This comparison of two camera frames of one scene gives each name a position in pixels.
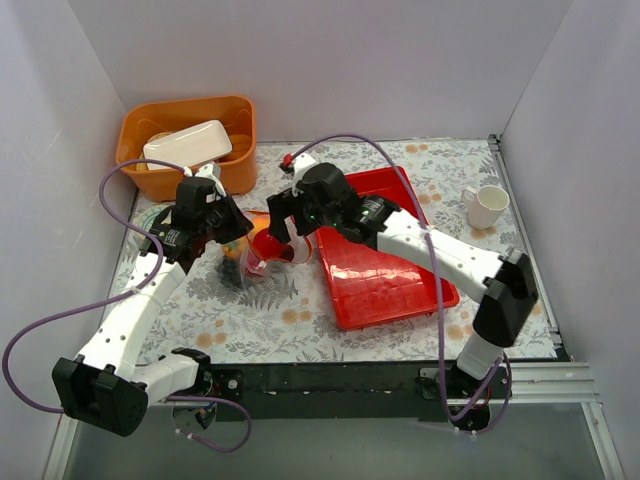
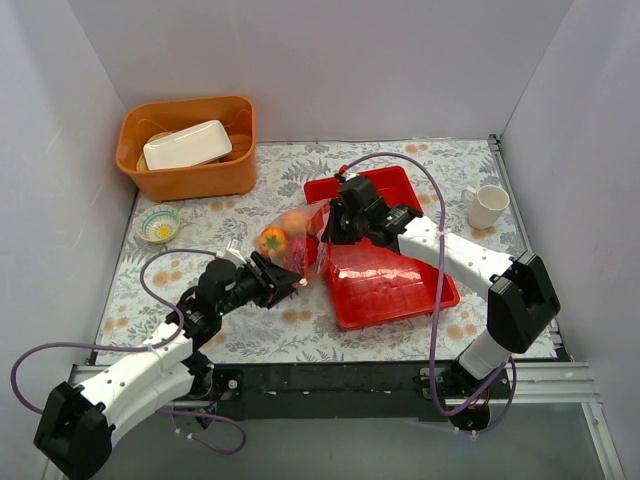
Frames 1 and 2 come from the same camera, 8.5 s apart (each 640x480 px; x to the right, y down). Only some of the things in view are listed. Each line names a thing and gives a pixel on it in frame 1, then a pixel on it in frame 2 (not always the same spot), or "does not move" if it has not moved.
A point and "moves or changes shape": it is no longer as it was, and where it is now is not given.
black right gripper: x=283 y=209 -> x=341 y=220
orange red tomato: x=232 y=254 moves or changes shape
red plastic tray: x=373 y=287 does not move
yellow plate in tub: x=143 y=166 does not move
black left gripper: x=232 y=226 -> x=266 y=280
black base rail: x=348 y=392 does not move
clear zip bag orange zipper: x=270 y=242 moves or changes shape
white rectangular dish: x=189 y=146 does not move
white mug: x=485 y=206 does not move
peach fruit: x=260 y=222 moves or changes shape
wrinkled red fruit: x=252 y=259 moves or changes shape
